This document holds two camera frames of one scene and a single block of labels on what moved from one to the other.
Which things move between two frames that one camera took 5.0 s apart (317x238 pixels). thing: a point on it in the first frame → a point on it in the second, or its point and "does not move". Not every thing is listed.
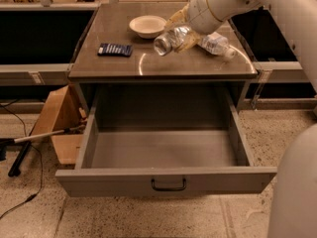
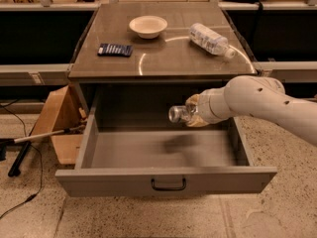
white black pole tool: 14,170 does not move
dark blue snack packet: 118,50 does not move
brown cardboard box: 62,111 does not move
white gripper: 199,13 → 203,108
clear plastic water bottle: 217,44 does not move
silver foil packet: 167,42 → 177,113
